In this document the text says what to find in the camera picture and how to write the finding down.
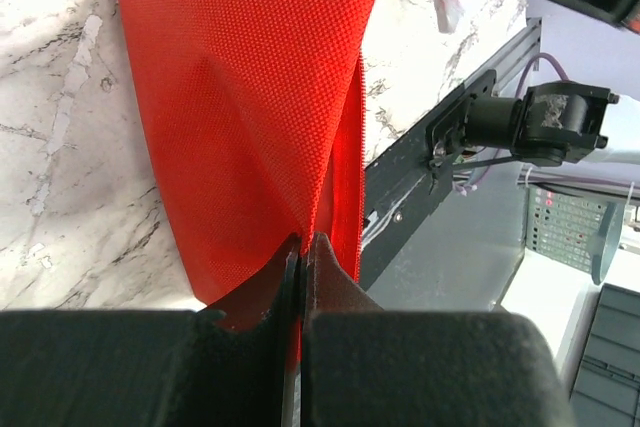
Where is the red first aid kit pouch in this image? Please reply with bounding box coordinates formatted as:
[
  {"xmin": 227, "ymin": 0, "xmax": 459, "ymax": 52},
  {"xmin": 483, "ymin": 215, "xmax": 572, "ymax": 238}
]
[{"xmin": 118, "ymin": 0, "xmax": 374, "ymax": 304}]

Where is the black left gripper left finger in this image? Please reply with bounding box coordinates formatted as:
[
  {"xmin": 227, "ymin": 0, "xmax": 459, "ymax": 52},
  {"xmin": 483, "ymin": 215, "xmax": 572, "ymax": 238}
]
[{"xmin": 1, "ymin": 237, "xmax": 300, "ymax": 426}]

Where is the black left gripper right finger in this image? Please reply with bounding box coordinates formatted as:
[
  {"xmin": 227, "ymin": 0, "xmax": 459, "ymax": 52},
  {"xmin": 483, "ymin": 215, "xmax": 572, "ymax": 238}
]
[{"xmin": 301, "ymin": 234, "xmax": 574, "ymax": 426}]

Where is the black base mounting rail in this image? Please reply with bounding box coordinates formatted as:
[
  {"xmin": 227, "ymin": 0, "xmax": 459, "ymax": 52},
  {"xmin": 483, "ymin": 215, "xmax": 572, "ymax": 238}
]
[{"xmin": 359, "ymin": 69, "xmax": 497, "ymax": 289}]

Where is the grey perforated electronics box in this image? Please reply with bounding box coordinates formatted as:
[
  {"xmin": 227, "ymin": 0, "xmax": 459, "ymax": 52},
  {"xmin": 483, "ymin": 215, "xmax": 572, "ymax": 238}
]
[{"xmin": 525, "ymin": 187, "xmax": 624, "ymax": 285}]

